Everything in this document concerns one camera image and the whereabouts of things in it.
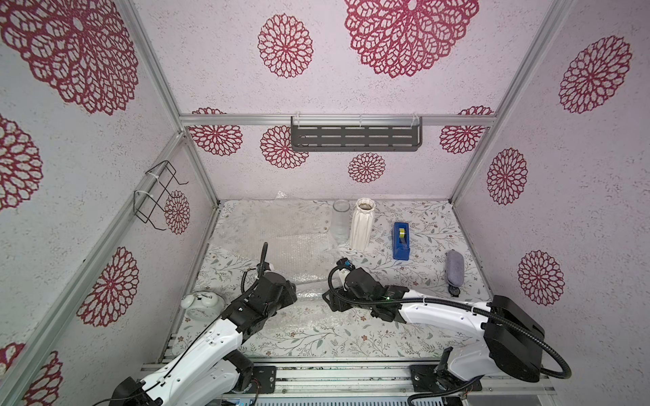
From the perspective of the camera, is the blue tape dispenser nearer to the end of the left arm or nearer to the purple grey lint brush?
the purple grey lint brush

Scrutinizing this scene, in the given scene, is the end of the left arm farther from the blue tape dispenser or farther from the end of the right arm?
the blue tape dispenser

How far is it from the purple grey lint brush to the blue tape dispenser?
16 centimetres

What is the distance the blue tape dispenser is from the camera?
3.27ft

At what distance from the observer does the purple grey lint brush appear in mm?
937

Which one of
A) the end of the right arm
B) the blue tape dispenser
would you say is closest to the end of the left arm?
the end of the right arm

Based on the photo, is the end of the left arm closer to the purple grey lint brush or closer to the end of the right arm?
the end of the right arm
